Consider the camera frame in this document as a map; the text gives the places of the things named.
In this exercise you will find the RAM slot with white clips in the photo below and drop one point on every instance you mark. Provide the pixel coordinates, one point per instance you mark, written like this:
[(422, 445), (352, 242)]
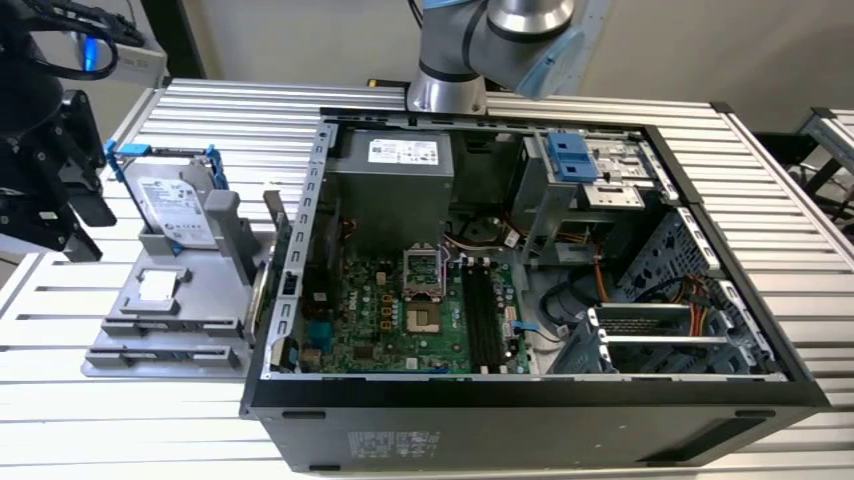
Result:
[(478, 315), (496, 315)]

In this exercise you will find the CPU socket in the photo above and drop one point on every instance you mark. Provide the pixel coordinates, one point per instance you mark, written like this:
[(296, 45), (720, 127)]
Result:
[(426, 320)]

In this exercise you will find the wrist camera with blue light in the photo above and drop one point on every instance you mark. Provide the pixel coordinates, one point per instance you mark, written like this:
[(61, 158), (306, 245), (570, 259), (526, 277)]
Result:
[(134, 62)]

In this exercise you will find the blue plastic drive latch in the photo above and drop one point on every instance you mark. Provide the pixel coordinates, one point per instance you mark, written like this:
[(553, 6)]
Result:
[(574, 167)]

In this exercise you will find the hard disk in blue carrier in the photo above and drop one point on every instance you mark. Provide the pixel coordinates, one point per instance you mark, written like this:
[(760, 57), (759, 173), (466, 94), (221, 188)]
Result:
[(170, 200)]

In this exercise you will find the silver CPU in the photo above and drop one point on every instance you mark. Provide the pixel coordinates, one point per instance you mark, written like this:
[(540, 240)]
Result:
[(159, 286)]

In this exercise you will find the square copper choke coil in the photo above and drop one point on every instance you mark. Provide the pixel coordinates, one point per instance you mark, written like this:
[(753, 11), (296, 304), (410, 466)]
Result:
[(386, 326), (386, 299), (386, 312)]

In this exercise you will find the grey metal drive cage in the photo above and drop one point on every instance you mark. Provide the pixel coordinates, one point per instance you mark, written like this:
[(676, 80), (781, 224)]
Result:
[(534, 200)]

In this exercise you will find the grey parts rack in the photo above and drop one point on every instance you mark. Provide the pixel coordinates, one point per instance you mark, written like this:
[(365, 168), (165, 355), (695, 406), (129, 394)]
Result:
[(194, 300)]

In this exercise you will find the black vertical post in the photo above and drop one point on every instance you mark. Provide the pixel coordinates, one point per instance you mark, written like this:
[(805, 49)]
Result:
[(181, 40)]

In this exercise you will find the grey power supply unit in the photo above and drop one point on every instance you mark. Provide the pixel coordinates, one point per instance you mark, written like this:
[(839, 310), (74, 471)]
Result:
[(388, 200)]

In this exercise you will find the blue rear port block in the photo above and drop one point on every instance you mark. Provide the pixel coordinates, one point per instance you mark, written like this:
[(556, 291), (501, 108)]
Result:
[(321, 335)]

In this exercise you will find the black open PC case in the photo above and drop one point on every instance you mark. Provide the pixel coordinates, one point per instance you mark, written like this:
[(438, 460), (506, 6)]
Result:
[(468, 430)]

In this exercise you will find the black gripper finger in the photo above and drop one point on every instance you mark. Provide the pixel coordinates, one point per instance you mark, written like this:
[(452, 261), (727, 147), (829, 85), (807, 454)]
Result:
[(34, 210), (81, 150)]

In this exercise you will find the black square chip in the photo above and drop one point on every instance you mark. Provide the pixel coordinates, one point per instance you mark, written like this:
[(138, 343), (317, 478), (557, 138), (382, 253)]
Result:
[(364, 353)]

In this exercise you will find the green motherboard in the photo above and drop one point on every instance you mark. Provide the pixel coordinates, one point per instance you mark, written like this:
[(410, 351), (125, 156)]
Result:
[(361, 320)]

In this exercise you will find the metal disk bay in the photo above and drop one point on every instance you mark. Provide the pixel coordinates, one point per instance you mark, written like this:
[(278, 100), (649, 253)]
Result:
[(668, 340)]

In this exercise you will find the brass tipped black connector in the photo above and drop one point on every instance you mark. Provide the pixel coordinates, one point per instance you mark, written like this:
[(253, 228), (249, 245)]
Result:
[(374, 82)]

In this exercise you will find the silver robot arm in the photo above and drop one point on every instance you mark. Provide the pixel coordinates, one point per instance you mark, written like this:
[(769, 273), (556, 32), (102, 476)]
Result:
[(521, 30)]

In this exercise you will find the aluminium frame stand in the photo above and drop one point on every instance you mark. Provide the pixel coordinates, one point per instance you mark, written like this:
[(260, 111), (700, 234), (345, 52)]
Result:
[(824, 125)]

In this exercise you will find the blue expansion slot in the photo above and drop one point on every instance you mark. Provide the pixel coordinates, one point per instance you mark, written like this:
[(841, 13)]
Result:
[(437, 371)]

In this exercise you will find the graphics card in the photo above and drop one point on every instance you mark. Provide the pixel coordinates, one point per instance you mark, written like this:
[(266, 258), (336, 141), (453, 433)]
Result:
[(277, 225)]

